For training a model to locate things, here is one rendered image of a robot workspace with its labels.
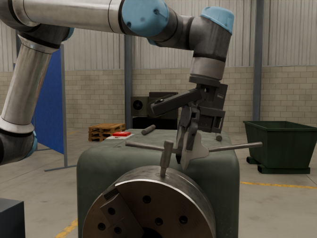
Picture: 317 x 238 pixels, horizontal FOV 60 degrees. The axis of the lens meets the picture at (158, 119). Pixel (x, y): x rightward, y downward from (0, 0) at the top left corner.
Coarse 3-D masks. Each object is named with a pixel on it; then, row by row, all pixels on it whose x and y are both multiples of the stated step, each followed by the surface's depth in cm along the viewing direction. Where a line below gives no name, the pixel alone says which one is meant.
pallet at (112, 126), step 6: (96, 126) 847; (102, 126) 851; (108, 126) 847; (114, 126) 847; (90, 132) 829; (96, 132) 824; (102, 132) 827; (108, 132) 818; (114, 132) 817; (90, 138) 830; (96, 138) 870; (102, 138) 820
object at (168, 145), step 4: (168, 140) 64; (164, 144) 63; (168, 144) 63; (172, 144) 63; (164, 148) 63; (168, 148) 63; (172, 148) 64; (164, 152) 63; (168, 152) 63; (164, 156) 63; (168, 156) 63; (160, 160) 64; (164, 160) 63; (168, 160) 63; (160, 164) 64; (164, 164) 63; (168, 164) 64; (164, 168) 64; (160, 172) 64; (164, 172) 64; (160, 176) 64; (164, 176) 64
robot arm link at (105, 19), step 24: (0, 0) 62; (24, 0) 60; (48, 0) 58; (72, 0) 56; (96, 0) 54; (120, 0) 52; (144, 0) 48; (24, 24) 64; (48, 24) 63; (72, 24) 58; (96, 24) 55; (120, 24) 53; (144, 24) 48; (168, 24) 53
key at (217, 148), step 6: (126, 144) 62; (132, 144) 62; (138, 144) 62; (144, 144) 62; (150, 144) 63; (234, 144) 67; (240, 144) 67; (246, 144) 67; (252, 144) 67; (258, 144) 67; (156, 150) 63; (162, 150) 63; (174, 150) 64; (180, 150) 64; (210, 150) 65; (216, 150) 66; (222, 150) 66
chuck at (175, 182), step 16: (128, 176) 66; (144, 176) 63; (176, 176) 67; (128, 192) 62; (144, 192) 61; (160, 192) 61; (176, 192) 60; (192, 192) 64; (96, 208) 64; (144, 208) 62; (160, 208) 61; (176, 208) 60; (192, 208) 59; (208, 208) 65; (96, 224) 64; (144, 224) 62; (160, 224) 61; (176, 224) 60; (192, 224) 60; (208, 224) 59
